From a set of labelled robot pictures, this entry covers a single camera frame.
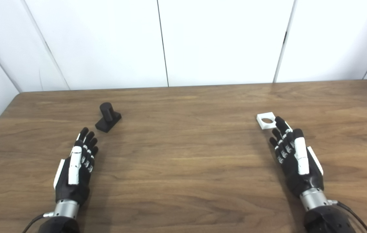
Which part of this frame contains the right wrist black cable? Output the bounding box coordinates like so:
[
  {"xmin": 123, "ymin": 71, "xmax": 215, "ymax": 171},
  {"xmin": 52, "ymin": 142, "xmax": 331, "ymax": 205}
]
[{"xmin": 329, "ymin": 200, "xmax": 367, "ymax": 233}]

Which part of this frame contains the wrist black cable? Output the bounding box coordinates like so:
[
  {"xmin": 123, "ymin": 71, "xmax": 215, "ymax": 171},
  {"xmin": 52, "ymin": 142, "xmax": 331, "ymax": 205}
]
[
  {"xmin": 22, "ymin": 212, "xmax": 55, "ymax": 233},
  {"xmin": 329, "ymin": 200, "xmax": 367, "ymax": 233}
]

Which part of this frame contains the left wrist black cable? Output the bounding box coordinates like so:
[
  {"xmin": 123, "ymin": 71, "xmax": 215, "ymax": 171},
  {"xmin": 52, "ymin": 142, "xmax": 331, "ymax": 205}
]
[{"xmin": 22, "ymin": 212, "xmax": 55, "ymax": 233}]

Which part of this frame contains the white square piece with hole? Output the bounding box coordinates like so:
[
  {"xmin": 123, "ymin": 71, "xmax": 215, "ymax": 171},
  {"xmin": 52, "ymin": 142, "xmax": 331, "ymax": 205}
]
[{"xmin": 256, "ymin": 112, "xmax": 277, "ymax": 130}]

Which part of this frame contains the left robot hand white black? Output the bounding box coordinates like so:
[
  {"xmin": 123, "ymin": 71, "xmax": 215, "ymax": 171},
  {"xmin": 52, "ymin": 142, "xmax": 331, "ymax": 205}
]
[{"xmin": 53, "ymin": 127, "xmax": 99, "ymax": 205}]

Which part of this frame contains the black peg with square base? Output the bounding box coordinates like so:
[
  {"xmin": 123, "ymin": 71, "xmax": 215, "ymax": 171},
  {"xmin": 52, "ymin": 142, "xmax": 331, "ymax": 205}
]
[{"xmin": 95, "ymin": 102, "xmax": 122, "ymax": 133}]

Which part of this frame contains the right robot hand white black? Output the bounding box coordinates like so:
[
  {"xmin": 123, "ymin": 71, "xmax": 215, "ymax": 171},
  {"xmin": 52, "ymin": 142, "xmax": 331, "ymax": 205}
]
[{"xmin": 269, "ymin": 116, "xmax": 325, "ymax": 198}]

